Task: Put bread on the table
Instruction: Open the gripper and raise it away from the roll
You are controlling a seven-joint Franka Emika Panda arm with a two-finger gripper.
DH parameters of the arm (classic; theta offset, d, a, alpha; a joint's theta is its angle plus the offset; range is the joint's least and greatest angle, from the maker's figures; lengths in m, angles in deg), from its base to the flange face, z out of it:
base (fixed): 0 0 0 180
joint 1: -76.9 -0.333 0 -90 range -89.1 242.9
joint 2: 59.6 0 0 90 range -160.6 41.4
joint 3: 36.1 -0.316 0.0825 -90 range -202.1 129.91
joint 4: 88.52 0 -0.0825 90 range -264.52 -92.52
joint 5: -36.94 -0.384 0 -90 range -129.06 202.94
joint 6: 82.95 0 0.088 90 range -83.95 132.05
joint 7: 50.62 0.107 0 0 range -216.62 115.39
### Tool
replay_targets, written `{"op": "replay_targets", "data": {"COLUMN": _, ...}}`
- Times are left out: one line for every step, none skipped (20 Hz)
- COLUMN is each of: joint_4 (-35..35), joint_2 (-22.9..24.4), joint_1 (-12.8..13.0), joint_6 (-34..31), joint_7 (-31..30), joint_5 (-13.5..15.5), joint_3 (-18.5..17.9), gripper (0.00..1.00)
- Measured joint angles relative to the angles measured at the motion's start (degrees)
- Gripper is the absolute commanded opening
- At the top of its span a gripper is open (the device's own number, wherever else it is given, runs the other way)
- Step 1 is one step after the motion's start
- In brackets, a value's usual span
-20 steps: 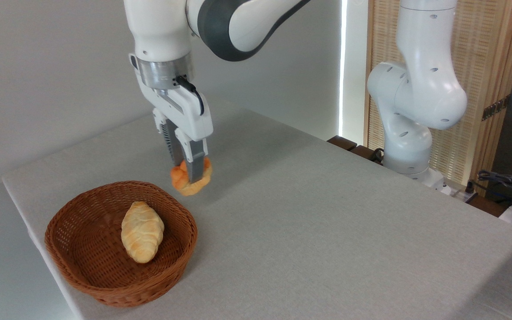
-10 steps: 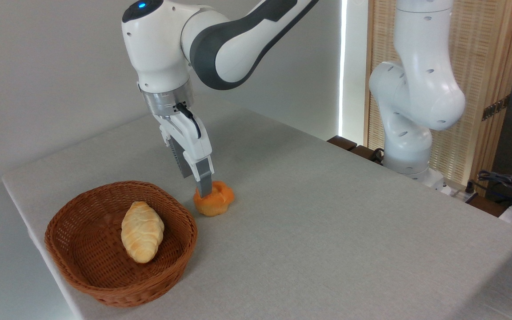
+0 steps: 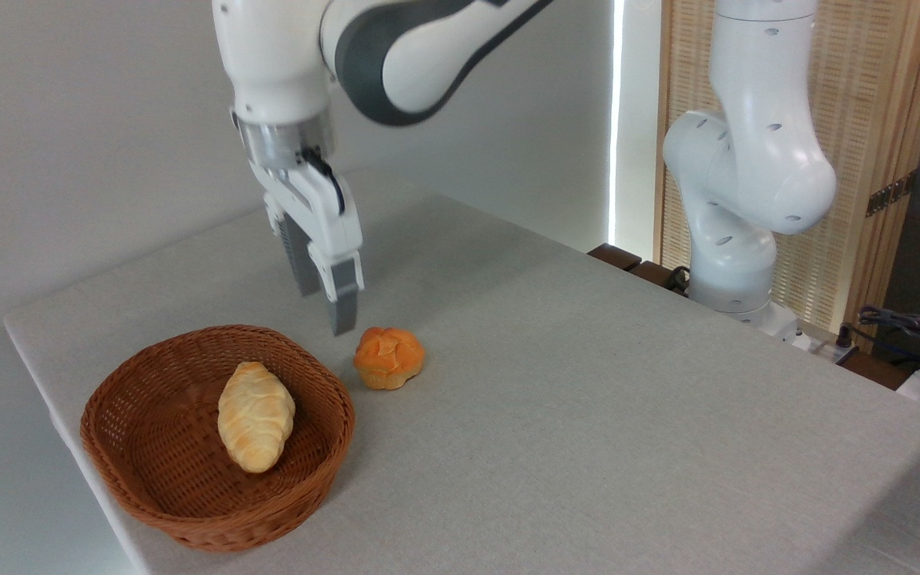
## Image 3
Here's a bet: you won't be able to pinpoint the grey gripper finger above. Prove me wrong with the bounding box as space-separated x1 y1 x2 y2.
264 195 323 299
307 241 366 337

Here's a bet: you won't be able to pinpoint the dark wooden bench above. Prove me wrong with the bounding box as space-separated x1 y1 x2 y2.
587 243 690 297

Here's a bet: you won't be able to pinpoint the pale croissant bread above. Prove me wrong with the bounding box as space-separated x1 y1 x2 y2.
216 360 297 475

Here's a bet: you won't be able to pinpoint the tangled dark cables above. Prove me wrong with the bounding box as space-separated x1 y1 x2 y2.
856 297 920 378

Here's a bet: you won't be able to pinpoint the brown wicker basket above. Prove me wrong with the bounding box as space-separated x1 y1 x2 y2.
80 324 356 554

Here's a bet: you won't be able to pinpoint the orange round bread roll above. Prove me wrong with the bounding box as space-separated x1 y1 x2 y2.
352 326 426 392

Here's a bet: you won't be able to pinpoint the dark metal screen hinge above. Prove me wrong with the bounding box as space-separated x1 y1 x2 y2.
865 169 918 219

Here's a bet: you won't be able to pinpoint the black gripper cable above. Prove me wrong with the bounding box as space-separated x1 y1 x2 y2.
299 145 347 217

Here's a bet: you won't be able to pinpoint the wooden slatted screen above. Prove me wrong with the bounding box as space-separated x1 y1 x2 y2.
653 0 920 354

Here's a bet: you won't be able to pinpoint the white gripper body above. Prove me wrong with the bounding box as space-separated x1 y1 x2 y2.
248 147 366 261

